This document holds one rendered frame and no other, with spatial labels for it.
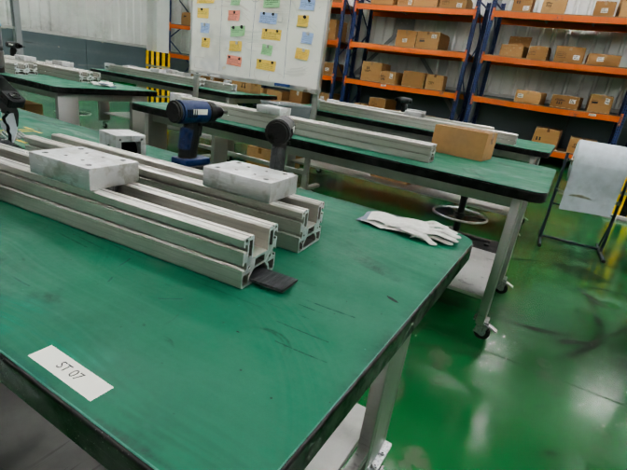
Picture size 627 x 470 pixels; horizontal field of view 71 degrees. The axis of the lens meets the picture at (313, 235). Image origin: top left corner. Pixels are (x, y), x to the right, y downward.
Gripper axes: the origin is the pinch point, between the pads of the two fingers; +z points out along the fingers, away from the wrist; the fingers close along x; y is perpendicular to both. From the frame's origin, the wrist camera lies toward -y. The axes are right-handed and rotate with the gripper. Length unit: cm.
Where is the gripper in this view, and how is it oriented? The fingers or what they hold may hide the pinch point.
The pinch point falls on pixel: (1, 142)
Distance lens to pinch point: 154.1
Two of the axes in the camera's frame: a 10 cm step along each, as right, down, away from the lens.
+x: -4.3, 2.6, -8.6
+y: -8.9, -2.6, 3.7
